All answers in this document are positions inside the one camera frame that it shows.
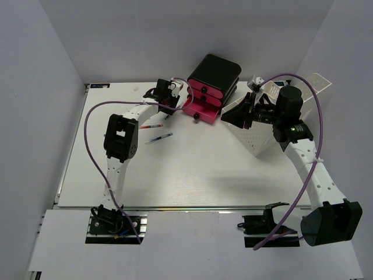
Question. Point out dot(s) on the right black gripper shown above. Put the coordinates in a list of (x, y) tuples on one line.
[(238, 115)]

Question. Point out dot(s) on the white plastic file rack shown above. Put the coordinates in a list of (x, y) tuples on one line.
[(256, 131)]

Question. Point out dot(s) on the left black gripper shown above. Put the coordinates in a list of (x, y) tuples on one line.
[(175, 100)]

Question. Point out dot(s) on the orange tipped pen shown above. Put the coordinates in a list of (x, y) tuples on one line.
[(151, 126)]

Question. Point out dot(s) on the blue sticker label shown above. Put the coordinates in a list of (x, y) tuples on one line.
[(100, 85)]

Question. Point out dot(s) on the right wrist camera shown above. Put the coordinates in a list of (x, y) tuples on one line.
[(254, 83)]

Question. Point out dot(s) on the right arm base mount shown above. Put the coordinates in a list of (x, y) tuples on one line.
[(257, 227)]

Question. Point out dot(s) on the black pink drawer organizer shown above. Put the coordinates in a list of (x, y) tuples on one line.
[(211, 85)]

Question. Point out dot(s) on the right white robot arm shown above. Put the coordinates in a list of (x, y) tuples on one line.
[(321, 213)]

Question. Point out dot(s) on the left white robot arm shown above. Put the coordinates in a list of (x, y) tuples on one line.
[(121, 140)]

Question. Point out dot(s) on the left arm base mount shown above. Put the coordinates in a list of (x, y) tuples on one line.
[(112, 227)]

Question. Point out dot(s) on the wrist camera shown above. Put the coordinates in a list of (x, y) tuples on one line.
[(176, 85), (254, 83)]

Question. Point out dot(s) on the blue clear pen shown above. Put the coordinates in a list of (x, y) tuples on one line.
[(158, 138)]

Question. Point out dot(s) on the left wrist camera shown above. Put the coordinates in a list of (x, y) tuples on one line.
[(176, 85)]

